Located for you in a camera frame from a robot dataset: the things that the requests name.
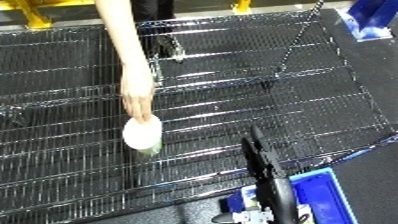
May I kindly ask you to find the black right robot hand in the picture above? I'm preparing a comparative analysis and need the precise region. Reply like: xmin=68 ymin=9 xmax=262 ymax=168
xmin=238 ymin=124 xmax=303 ymax=224

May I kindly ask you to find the person's hand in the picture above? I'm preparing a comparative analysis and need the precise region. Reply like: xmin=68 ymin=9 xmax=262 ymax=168
xmin=119 ymin=62 xmax=160 ymax=124

